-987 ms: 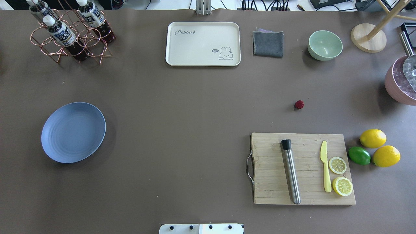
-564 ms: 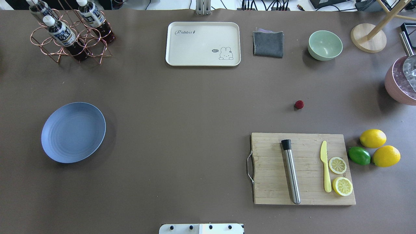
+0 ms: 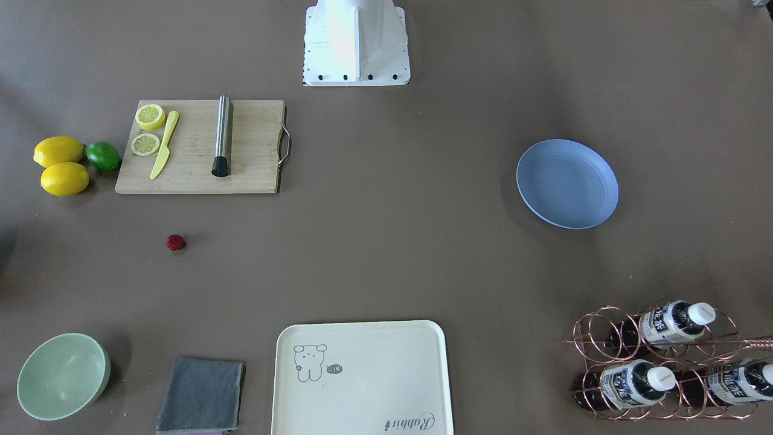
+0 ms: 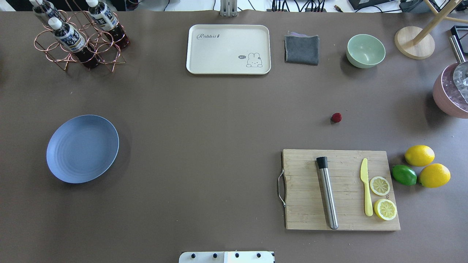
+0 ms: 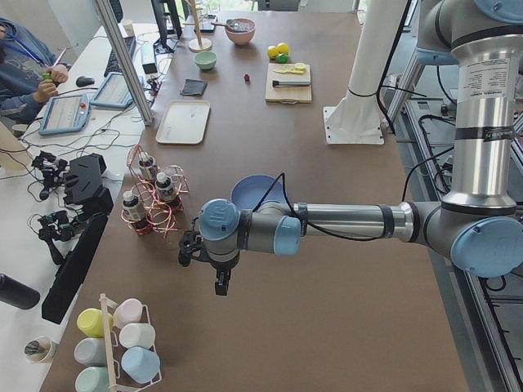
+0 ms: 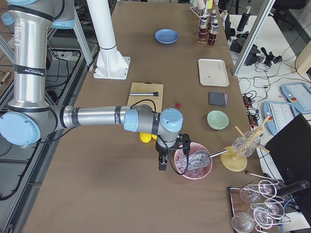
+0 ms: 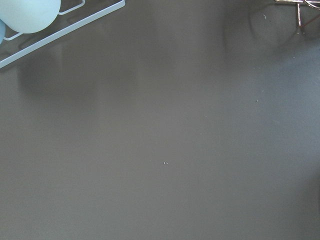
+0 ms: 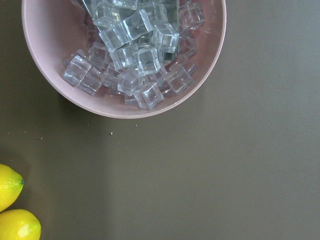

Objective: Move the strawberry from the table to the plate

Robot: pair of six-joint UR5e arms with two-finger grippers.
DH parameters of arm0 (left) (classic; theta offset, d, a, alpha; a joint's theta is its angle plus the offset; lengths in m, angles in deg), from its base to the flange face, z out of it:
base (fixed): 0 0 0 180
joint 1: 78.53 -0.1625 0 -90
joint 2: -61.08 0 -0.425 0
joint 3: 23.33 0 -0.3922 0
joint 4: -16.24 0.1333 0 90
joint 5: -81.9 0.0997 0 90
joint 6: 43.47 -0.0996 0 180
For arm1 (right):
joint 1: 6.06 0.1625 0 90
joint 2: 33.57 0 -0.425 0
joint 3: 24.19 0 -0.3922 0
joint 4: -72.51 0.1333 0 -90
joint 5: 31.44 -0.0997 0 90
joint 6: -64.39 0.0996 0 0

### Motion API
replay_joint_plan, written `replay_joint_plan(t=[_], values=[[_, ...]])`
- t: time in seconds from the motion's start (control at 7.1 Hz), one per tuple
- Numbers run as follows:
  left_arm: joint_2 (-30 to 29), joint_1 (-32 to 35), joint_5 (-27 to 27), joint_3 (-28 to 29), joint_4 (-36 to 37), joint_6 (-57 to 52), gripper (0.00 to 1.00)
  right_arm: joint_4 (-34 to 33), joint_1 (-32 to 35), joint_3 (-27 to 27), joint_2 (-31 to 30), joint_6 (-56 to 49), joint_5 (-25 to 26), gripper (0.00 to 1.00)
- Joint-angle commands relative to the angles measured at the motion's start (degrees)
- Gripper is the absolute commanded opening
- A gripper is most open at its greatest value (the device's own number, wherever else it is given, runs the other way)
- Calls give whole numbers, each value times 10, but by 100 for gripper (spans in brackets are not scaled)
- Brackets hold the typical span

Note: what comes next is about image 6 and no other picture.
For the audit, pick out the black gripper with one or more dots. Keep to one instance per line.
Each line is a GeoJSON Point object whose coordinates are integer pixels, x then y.
{"type": "Point", "coordinates": [161, 151]}

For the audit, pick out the blue plate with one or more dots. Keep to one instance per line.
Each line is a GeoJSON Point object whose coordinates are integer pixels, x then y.
{"type": "Point", "coordinates": [166, 36]}

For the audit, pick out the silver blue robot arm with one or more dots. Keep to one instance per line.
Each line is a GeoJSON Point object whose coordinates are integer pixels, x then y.
{"type": "Point", "coordinates": [30, 117]}

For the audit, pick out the pink bowl with ice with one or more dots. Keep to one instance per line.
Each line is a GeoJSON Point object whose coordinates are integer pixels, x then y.
{"type": "Point", "coordinates": [180, 162]}

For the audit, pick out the steel ice scoop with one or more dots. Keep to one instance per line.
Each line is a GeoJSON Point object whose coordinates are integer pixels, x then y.
{"type": "Point", "coordinates": [201, 159]}

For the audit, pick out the green bowl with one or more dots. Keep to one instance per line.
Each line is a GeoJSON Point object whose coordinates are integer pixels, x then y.
{"type": "Point", "coordinates": [217, 120]}

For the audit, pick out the wooden cup stand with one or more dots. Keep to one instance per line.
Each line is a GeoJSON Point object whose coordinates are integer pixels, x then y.
{"type": "Point", "coordinates": [235, 162]}

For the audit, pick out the wooden cutting board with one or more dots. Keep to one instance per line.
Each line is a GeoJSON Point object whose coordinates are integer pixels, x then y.
{"type": "Point", "coordinates": [153, 101]}

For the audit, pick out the clear glass mug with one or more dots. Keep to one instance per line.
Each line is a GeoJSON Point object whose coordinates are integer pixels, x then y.
{"type": "Point", "coordinates": [246, 144]}

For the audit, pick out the grey folded cloth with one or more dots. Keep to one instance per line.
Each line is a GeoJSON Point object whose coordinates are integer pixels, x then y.
{"type": "Point", "coordinates": [217, 98]}

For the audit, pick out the wine glass rack tray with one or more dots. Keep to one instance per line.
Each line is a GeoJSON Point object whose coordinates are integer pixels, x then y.
{"type": "Point", "coordinates": [256, 207]}

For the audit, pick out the orange power strip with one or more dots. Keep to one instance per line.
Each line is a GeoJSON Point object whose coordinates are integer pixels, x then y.
{"type": "Point", "coordinates": [252, 113]}

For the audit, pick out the cream rectangular tray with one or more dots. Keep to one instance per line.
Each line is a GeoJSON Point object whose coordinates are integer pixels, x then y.
{"type": "Point", "coordinates": [212, 72]}

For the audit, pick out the black monitor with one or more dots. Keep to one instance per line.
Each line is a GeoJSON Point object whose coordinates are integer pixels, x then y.
{"type": "Point", "coordinates": [290, 150]}

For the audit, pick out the blue teach pendant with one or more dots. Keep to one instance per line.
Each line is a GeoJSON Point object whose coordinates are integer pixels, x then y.
{"type": "Point", "coordinates": [281, 112]}
{"type": "Point", "coordinates": [299, 95]}

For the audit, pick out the dark drink bottle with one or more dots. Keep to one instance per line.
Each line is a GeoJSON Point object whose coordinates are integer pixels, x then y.
{"type": "Point", "coordinates": [212, 16]}
{"type": "Point", "coordinates": [202, 29]}
{"type": "Point", "coordinates": [213, 32]}

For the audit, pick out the black thermos bottle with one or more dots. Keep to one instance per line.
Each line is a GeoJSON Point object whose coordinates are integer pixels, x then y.
{"type": "Point", "coordinates": [244, 19]}

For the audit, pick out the copper wire bottle rack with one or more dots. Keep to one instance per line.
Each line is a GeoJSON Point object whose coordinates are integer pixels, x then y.
{"type": "Point", "coordinates": [207, 30]}

